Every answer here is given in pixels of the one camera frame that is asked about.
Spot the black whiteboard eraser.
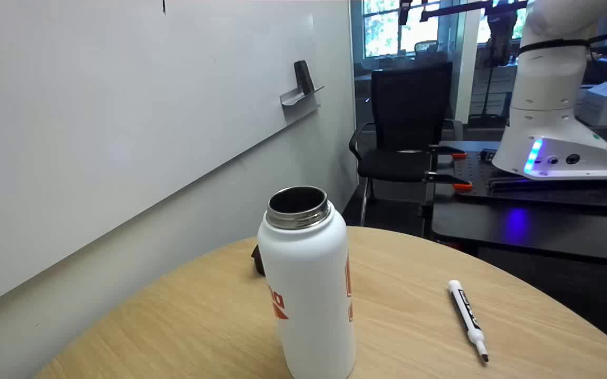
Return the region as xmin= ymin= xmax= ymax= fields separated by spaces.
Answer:
xmin=293 ymin=60 xmax=313 ymax=95

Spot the metal whiteboard tray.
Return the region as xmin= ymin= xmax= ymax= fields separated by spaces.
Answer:
xmin=280 ymin=88 xmax=318 ymax=120

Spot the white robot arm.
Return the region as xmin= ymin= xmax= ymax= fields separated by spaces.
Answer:
xmin=490 ymin=0 xmax=607 ymax=182

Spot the white black dry-erase marker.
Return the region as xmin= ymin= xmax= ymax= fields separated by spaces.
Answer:
xmin=449 ymin=281 xmax=490 ymax=364

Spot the white whiteboard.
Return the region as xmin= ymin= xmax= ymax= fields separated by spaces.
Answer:
xmin=0 ymin=0 xmax=348 ymax=297

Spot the black marker cap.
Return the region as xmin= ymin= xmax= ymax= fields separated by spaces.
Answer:
xmin=250 ymin=245 xmax=265 ymax=278

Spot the white metal water bottle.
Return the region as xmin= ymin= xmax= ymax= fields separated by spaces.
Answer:
xmin=256 ymin=186 xmax=355 ymax=379

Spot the black office chair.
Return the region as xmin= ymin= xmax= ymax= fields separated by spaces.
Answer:
xmin=348 ymin=61 xmax=452 ymax=225

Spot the orange black lower clamp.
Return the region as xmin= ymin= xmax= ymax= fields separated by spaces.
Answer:
xmin=426 ymin=174 xmax=475 ymax=194

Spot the orange black clamp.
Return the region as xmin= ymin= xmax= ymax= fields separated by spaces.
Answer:
xmin=429 ymin=145 xmax=466 ymax=160
xmin=426 ymin=174 xmax=475 ymax=194

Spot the round wooden table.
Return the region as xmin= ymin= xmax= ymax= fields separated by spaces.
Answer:
xmin=38 ymin=228 xmax=607 ymax=379

